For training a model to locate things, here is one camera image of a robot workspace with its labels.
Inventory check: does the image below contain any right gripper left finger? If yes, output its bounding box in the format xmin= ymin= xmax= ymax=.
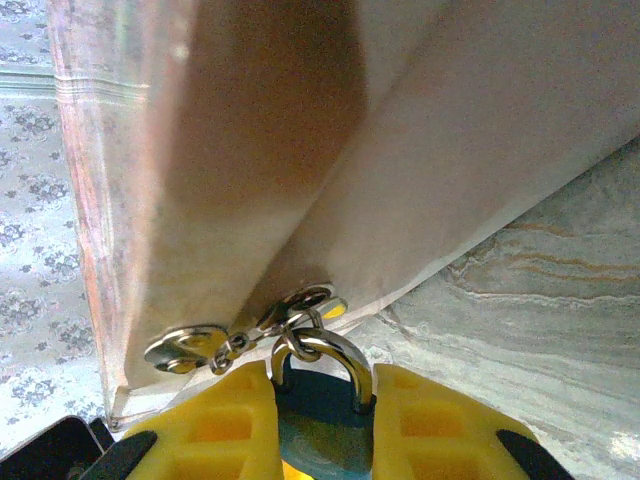
xmin=84 ymin=362 xmax=282 ymax=480

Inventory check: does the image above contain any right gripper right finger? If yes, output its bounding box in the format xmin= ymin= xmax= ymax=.
xmin=372 ymin=363 xmax=574 ymax=480

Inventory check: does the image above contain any blue padlock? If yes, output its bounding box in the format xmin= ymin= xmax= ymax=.
xmin=271 ymin=327 xmax=377 ymax=480

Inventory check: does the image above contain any wooden box with pink print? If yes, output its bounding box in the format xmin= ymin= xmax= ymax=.
xmin=47 ymin=0 xmax=640 ymax=431

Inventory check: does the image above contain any silver metal hasp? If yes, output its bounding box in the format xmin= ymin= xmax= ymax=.
xmin=143 ymin=283 xmax=350 ymax=376

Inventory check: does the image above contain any blue floral backdrop cloth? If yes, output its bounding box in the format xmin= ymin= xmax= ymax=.
xmin=0 ymin=0 xmax=51 ymax=72
xmin=0 ymin=89 xmax=121 ymax=436

